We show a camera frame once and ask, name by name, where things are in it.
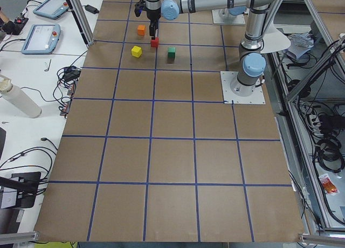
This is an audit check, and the near blue teach pendant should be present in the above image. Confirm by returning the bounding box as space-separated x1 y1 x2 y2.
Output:
21 24 61 55

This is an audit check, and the black power adapter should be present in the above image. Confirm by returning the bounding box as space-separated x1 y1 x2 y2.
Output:
84 5 99 14

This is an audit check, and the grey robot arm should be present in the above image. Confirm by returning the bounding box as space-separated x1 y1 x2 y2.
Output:
135 0 289 58

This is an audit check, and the red snack packet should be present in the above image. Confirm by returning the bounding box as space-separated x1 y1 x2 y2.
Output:
319 174 339 195

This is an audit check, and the black camera stand base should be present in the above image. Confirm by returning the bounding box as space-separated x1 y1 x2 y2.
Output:
1 172 41 209

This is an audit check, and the red wooden block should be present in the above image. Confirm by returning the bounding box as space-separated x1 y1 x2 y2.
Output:
150 37 159 48

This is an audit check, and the green wooden block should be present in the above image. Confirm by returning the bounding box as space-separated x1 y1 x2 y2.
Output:
168 46 176 59

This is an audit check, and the orange wooden block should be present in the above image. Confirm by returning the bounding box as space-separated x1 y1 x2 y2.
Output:
137 25 146 36

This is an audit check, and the blue teach pendant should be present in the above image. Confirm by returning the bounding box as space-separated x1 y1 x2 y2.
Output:
21 24 61 55
33 0 69 20

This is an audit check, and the far blue teach pendant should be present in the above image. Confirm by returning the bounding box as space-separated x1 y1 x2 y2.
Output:
33 0 69 20

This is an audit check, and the yellow wooden block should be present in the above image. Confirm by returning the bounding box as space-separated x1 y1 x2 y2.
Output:
131 45 142 58

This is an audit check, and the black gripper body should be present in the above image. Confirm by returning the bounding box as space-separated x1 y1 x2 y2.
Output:
147 8 161 29

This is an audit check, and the white cylindrical bottle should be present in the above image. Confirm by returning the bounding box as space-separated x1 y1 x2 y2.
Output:
1 75 42 118

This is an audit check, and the white paper sheet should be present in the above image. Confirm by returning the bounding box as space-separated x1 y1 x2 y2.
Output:
260 23 291 54

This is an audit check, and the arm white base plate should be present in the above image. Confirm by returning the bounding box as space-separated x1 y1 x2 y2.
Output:
212 6 247 26
220 71 266 105

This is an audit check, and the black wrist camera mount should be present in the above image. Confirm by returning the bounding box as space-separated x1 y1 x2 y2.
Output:
134 0 146 17

